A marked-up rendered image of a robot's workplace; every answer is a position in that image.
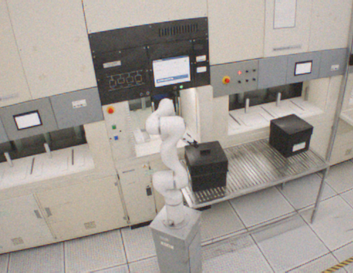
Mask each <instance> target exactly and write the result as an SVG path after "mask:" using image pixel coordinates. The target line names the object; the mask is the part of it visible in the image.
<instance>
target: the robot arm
mask: <svg viewBox="0 0 353 273"><path fill-rule="evenodd" d="M144 128H145V131H146V132H147V133H148V134H151V135H159V136H160V139H161V140H162V143H161V146H160V151H161V157H162V161H163V164H164V165H165V166H166V167H169V168H170V169H171V170H163V171H157V172H155V173H154V174H153V176H152V185H153V186H154V188H155V189H156V191H158V192H159V193H160V194H162V195H163V196H164V198H165V204H166V209H167V211H166V213H165V214H164V215H163V217H162V221H163V223H164V225H166V226H167V227H168V228H171V229H179V228H182V227H184V226H185V225H186V224H187V223H188V221H189V214H188V213H187V212H186V211H185V210H184V202H183V195H182V192H181V191H180V190H179V189H178V188H185V187H186V186H187V185H189V175H188V173H187V172H186V169H185V168H184V167H183V166H182V165H181V164H180V162H179V158H178V155H177V142H179V140H182V141H183V142H186V143H187V144H188V145H191V146H193V147H195V148H196V149H197V148H198V146H199V145H198V144H197V141H195V140H194V139H192V136H191V135H190V134H189V133H188V132H186V122H185V120H184V119H183V118H182V117H180V116H175V112H174V105H173V103H172V101H171V100H169V99H167V98H164V99H163V100H162V101H161V102H160V103H159V108H158V110H157V111H156V112H154V113H153V114H151V115H150V116H148V118H147V119H146V121H145V123H144Z"/></svg>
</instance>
